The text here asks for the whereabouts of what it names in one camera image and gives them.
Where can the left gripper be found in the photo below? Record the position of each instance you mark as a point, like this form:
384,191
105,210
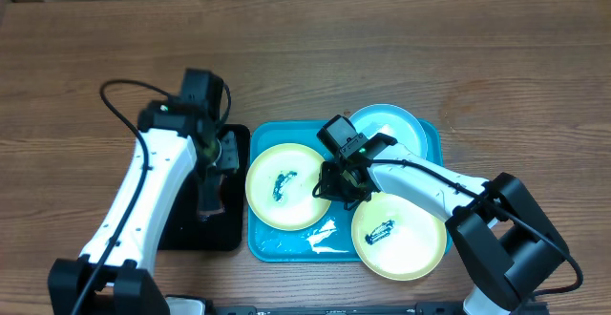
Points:
219,170

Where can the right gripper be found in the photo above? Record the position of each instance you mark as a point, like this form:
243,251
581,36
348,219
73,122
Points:
332,190

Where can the dark sponge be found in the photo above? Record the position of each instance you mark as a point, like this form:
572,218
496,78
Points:
209,197

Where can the yellow-green plate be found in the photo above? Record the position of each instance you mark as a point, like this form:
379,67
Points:
279,186
397,239

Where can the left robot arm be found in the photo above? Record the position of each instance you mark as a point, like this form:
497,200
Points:
180,177

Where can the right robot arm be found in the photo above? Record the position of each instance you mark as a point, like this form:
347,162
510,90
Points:
506,242

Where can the teal plastic tray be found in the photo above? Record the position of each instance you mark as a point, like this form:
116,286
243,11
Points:
329,239

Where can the black plastic tray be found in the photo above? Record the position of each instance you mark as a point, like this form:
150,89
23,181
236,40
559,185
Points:
219,229

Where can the light blue plate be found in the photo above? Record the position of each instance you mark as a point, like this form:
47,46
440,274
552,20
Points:
392,121

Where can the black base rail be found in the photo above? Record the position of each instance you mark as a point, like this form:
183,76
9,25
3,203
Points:
334,310

